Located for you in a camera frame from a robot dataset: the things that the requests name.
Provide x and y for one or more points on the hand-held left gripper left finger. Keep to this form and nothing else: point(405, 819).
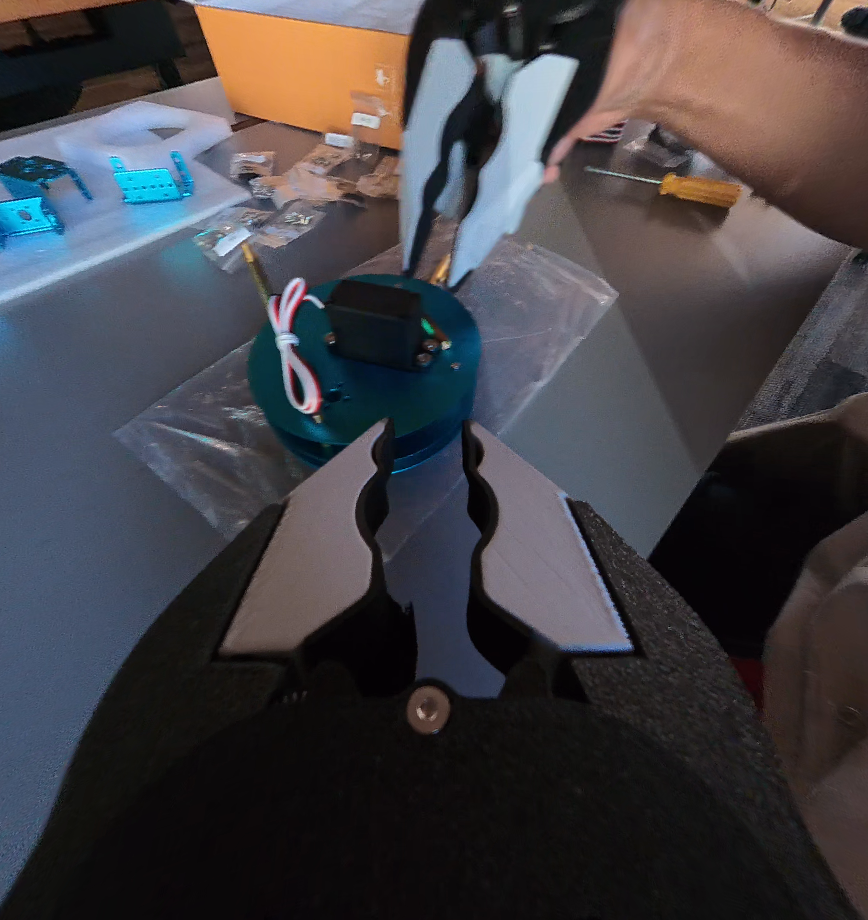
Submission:
point(304, 568)

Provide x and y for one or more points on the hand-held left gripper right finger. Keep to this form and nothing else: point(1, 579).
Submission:
point(549, 568)

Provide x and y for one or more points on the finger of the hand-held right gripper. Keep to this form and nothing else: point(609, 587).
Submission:
point(427, 108)
point(527, 144)

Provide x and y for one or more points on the brass standoff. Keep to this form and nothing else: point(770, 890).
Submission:
point(442, 269)
point(256, 269)

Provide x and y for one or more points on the blue round turntable base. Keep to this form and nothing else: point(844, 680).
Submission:
point(376, 388)

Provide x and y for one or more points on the black servo motor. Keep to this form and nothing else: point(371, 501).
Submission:
point(373, 323)

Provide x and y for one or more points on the person's right forearm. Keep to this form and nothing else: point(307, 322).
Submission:
point(779, 115)

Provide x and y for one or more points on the grey desk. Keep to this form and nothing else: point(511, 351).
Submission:
point(82, 503)

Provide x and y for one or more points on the person's right hand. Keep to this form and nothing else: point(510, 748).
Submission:
point(628, 65)

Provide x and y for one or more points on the orange cardboard box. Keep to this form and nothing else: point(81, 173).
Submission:
point(304, 65)

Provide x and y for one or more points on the pile of small screw bags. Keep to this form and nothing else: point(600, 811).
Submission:
point(297, 180)

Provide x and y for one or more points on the clear plastic bag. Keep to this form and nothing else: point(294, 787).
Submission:
point(549, 309)

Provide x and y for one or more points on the red badge card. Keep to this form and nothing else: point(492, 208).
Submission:
point(750, 683)

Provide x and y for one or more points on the white foam tray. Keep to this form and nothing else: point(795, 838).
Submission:
point(82, 244)

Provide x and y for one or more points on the small blue angled bracket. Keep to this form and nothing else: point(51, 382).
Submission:
point(17, 219)

